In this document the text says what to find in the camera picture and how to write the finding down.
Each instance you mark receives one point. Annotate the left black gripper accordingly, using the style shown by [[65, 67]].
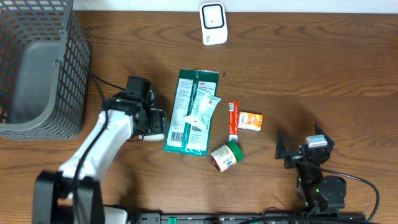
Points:
[[159, 124]]

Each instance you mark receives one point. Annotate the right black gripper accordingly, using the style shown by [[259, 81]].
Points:
[[281, 152]]

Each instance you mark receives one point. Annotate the green white glove package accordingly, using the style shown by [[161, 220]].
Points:
[[182, 137]]

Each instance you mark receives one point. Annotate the small orange box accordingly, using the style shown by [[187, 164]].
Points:
[[250, 121]]

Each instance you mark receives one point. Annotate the white teal wipes packet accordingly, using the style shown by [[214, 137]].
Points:
[[202, 110]]

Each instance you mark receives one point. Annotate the red coffee stick sachet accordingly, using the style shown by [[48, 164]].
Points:
[[233, 120]]

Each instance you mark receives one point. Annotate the green lid jar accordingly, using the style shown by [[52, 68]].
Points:
[[226, 156]]

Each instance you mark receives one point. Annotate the blue white yogurt cup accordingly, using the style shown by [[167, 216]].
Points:
[[153, 137]]

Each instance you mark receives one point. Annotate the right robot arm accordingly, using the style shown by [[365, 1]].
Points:
[[322, 194]]

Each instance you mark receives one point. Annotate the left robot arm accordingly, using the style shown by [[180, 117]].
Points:
[[73, 193]]

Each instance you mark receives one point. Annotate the white barcode scanner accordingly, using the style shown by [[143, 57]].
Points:
[[213, 23]]

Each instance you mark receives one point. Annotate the grey plastic mesh basket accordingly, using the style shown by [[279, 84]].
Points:
[[44, 61]]

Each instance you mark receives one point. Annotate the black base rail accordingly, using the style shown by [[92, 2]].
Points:
[[269, 217]]

